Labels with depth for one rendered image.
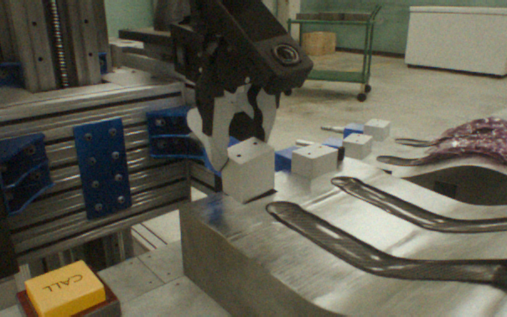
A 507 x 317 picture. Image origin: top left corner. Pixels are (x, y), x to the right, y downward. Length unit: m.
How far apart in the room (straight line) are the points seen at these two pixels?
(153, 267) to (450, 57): 6.84
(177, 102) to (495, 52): 6.36
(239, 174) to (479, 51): 6.68
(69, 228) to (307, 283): 0.55
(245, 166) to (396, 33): 8.11
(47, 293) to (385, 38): 8.36
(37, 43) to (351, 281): 0.68
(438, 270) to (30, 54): 0.74
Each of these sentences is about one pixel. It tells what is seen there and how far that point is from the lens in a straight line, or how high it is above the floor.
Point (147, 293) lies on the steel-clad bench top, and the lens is 0.51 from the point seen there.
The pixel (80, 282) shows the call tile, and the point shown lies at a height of 0.84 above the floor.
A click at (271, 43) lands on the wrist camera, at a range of 0.38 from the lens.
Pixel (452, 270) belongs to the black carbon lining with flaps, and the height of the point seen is 0.90.
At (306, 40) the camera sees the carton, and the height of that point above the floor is 0.27.
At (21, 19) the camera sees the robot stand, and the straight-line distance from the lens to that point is 0.87.
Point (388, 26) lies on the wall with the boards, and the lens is 8.60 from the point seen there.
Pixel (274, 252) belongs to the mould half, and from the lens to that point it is 0.40.
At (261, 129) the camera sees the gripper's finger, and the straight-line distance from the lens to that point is 0.48.
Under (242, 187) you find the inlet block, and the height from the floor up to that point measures 0.91.
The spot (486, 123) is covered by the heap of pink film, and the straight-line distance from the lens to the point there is 0.78.
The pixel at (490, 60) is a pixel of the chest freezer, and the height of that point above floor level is 0.24.
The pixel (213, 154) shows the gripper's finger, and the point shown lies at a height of 0.95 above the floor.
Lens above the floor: 1.11
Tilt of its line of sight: 22 degrees down
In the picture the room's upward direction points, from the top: straight up
